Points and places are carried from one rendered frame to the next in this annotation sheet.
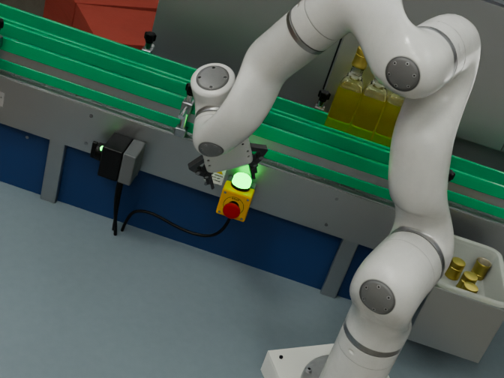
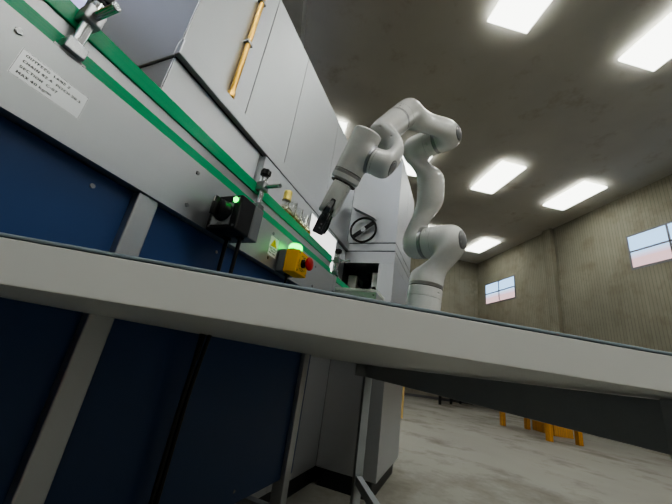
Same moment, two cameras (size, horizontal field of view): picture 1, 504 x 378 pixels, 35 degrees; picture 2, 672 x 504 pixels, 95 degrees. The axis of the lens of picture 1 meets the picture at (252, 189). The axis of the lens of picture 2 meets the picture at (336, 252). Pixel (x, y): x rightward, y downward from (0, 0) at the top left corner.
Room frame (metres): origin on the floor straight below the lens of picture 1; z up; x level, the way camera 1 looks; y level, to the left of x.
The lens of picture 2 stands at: (1.10, 0.81, 0.70)
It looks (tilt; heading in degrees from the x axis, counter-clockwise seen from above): 20 degrees up; 293
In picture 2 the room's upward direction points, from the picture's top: 9 degrees clockwise
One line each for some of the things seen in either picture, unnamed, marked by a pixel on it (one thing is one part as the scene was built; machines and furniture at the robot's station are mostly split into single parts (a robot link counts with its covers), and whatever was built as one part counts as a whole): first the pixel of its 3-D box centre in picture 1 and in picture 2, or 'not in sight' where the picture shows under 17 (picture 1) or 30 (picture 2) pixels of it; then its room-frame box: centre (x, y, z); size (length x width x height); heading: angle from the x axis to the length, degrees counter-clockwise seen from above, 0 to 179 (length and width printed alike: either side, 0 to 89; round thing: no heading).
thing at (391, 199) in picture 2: not in sight; (384, 228); (1.69, -1.59, 1.86); 0.70 x 0.37 x 0.89; 89
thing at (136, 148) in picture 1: (121, 159); (235, 220); (1.56, 0.31, 0.96); 0.08 x 0.08 x 0.08; 89
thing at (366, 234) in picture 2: not in sight; (363, 230); (1.76, -1.22, 1.66); 0.21 x 0.05 x 0.21; 179
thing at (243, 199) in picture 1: (235, 199); (293, 264); (1.56, 0.03, 0.96); 0.07 x 0.07 x 0.07; 89
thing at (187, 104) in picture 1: (183, 115); (268, 190); (1.58, 0.20, 1.11); 0.07 x 0.04 x 0.13; 179
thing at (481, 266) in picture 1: (480, 268); not in sight; (1.60, -0.57, 0.96); 0.04 x 0.04 x 0.04
